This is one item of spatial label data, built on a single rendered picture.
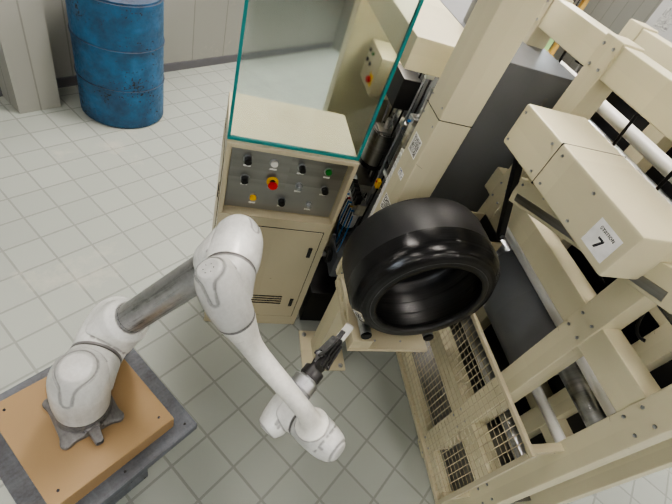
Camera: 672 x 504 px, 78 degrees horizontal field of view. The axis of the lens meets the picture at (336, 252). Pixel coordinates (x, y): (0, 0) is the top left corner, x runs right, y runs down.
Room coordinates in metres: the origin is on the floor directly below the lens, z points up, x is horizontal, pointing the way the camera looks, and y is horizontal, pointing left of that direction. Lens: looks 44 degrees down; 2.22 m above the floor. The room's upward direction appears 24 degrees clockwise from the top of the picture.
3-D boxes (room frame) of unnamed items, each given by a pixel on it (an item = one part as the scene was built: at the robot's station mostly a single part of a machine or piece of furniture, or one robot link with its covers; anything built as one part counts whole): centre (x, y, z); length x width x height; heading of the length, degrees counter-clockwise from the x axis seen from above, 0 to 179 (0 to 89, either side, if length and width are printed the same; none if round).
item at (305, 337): (1.44, -0.17, 0.01); 0.27 x 0.27 x 0.02; 26
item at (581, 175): (1.24, -0.62, 1.71); 0.61 x 0.25 x 0.15; 26
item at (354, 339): (1.16, -0.17, 0.84); 0.36 x 0.09 x 0.06; 26
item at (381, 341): (1.22, -0.29, 0.80); 0.37 x 0.36 x 0.02; 116
